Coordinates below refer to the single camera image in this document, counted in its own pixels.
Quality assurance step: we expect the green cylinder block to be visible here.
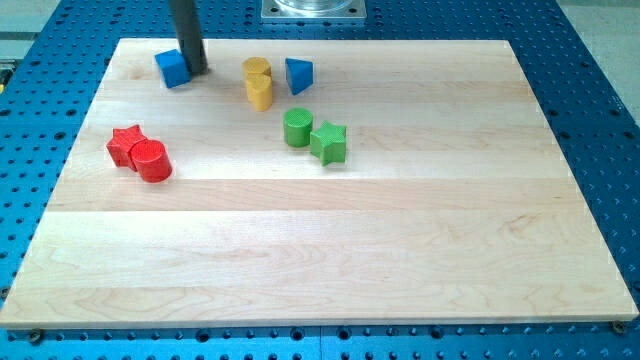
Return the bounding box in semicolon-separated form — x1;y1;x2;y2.
283;108;314;148

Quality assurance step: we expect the blue perforated metal table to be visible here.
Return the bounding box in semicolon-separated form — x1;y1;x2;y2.
1;1;639;359

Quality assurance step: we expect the red cylinder block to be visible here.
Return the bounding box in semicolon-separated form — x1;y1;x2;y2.
130;139;173;183

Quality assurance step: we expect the red star block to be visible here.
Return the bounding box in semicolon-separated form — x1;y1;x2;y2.
106;125;147;172

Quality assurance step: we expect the blue triangle block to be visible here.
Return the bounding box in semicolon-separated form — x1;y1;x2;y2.
285;58;314;95

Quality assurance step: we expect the blue cube block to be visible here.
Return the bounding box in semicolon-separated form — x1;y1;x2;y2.
154;49;191;88

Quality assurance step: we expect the light wooden board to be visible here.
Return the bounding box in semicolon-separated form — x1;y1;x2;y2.
1;38;638;330

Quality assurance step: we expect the green star block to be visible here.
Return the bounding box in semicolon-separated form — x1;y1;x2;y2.
310;121;347;166

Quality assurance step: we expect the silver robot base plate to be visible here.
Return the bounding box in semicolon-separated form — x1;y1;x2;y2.
261;0;367;21

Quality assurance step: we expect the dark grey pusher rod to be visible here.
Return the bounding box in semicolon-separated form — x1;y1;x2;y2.
168;0;208;75

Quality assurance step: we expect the yellow hexagon block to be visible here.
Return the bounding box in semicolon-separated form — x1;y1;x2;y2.
242;57;271;80

